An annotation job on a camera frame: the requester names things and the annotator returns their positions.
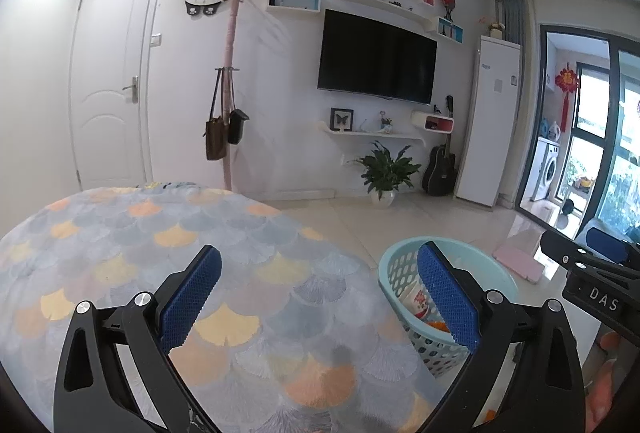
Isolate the person's right hand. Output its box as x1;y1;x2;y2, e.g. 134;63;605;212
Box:
585;332;626;433

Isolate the green potted plant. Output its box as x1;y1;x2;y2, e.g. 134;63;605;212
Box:
357;140;422;206

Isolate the low white wall shelf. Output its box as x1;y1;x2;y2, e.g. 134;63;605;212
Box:
316;110;455;148

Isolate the pink floor mat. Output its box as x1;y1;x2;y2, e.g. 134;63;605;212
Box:
492;230;548;285

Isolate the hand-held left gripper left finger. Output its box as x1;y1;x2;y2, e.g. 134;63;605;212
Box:
52;244;223;433

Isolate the long curved white wall shelf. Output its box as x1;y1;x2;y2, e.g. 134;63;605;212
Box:
322;0;436;36

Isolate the dark sliding door frame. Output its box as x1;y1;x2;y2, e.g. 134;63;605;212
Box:
515;23;640;244

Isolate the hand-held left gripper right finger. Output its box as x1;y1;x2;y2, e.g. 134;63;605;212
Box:
416;240;587;433

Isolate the pink coat rack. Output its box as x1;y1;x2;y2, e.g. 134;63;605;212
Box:
215;0;276;191

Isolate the rounded white box pink inside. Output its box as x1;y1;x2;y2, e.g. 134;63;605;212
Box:
411;110;455;134

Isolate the white washing machine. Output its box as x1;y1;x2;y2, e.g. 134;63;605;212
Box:
530;138;566;202

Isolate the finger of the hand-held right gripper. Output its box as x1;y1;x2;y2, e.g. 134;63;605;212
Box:
540;229;629;282
586;227;640;270

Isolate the framed butterfly picture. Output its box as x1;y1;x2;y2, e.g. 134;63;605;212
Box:
330;108;355;132

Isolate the blue-edged wall shelf box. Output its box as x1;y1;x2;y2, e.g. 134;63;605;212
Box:
267;0;323;16

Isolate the teal plastic basket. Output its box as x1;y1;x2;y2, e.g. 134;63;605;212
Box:
377;236;519;380

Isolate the white door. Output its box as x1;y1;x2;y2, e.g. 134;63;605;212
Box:
70;0;163;191

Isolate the small blue wall cube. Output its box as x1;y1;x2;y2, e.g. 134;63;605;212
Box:
437;16;464;42

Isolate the black guitar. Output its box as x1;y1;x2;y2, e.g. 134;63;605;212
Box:
421;95;458;197

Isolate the red knot wall ornament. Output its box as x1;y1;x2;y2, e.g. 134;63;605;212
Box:
555;65;580;134

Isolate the grey curtain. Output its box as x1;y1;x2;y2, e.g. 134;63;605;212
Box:
492;0;531;46

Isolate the scale-patterned tablecloth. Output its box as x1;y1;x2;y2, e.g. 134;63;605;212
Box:
0;185;451;433

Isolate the black handbag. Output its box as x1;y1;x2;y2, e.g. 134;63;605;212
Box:
227;68;250;145

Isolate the white refrigerator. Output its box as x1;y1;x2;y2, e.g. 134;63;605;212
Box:
454;34;522;207

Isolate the brown handbag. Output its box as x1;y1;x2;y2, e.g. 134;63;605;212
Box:
204;68;228;161

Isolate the black wall television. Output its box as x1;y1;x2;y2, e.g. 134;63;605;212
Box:
317;9;438;106

